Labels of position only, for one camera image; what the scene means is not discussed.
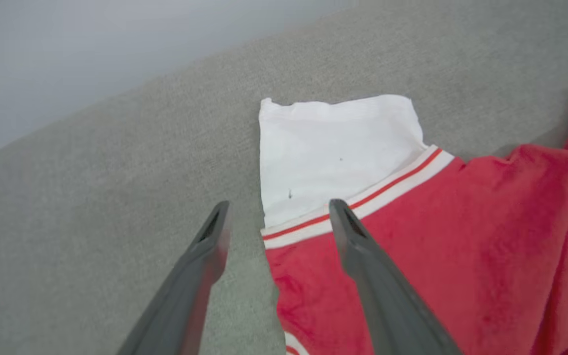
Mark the grey fabric sofa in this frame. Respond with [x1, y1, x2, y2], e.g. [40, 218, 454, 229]
[0, 0, 568, 355]

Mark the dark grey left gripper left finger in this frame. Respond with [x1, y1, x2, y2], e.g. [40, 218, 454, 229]
[116, 200, 232, 355]

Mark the red and white basketball jersey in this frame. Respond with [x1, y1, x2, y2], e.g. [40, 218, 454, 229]
[258, 85, 568, 355]

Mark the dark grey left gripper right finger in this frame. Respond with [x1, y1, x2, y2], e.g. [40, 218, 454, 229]
[328, 198, 465, 355]

